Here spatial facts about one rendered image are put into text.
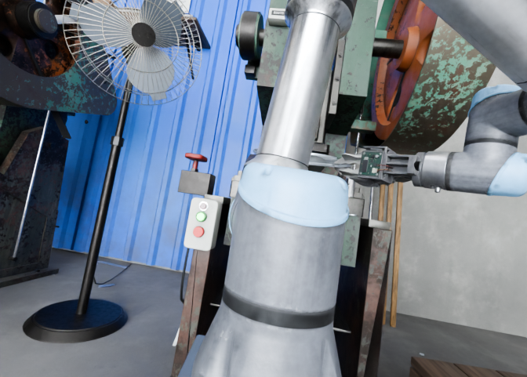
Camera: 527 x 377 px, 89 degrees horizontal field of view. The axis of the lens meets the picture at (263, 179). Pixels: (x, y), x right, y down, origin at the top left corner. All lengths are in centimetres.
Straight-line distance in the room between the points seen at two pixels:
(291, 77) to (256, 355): 36
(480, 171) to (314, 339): 43
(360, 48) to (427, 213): 162
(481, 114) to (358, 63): 56
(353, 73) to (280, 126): 69
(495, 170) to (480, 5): 26
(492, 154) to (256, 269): 47
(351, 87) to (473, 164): 56
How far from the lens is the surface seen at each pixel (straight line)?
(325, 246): 25
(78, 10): 149
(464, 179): 59
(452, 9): 48
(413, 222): 241
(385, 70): 158
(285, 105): 42
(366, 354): 86
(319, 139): 101
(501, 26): 49
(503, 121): 60
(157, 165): 248
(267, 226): 24
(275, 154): 40
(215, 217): 74
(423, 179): 61
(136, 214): 250
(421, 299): 250
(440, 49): 92
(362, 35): 115
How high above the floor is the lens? 63
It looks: 6 degrees up
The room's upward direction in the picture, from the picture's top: 9 degrees clockwise
